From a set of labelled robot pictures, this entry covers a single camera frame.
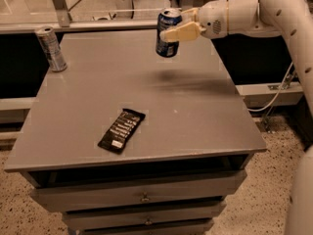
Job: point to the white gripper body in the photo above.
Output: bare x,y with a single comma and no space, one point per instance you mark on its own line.
212,20

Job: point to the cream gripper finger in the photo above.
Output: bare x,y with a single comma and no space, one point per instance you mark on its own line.
183,32
190,15

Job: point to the blue pepsi can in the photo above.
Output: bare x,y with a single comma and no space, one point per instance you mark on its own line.
167,46

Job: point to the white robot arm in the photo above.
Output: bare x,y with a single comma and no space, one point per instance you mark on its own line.
290,19

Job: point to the black rxbar chocolate wrapper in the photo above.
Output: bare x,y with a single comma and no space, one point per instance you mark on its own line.
121,130

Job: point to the silver energy drink can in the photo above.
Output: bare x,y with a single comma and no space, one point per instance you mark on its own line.
50,45

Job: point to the grey drawer cabinet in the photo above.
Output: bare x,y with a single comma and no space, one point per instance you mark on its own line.
196,121

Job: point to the top grey drawer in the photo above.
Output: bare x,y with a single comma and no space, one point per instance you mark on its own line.
138,192

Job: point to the grey drawer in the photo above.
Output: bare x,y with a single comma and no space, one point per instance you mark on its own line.
143,216
188,227
138,192

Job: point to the bottom grey drawer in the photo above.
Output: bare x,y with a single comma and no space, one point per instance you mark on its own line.
188,227

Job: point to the middle grey drawer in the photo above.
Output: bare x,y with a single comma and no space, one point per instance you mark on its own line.
143,216

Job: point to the metal railing frame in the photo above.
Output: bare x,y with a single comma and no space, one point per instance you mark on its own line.
23,16

